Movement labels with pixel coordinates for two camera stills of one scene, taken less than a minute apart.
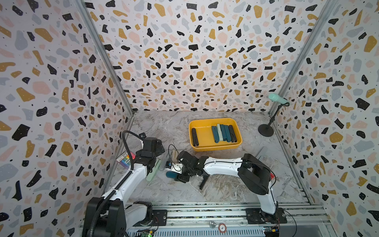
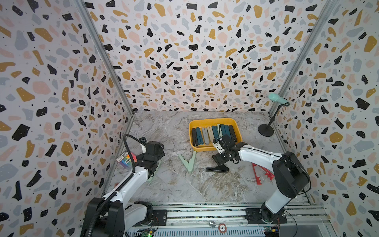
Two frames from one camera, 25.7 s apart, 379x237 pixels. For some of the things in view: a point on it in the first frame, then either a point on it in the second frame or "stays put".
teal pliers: (171, 174) to (200, 138)
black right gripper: (182, 178) to (218, 159)
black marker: (233, 138) stays put
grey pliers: (163, 163) to (206, 136)
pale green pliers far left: (153, 171) stays put
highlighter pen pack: (124, 159) stays put
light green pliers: (219, 132) stays put
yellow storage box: (206, 141) stays put
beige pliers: (174, 154) to (211, 135)
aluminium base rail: (286, 219) stays put
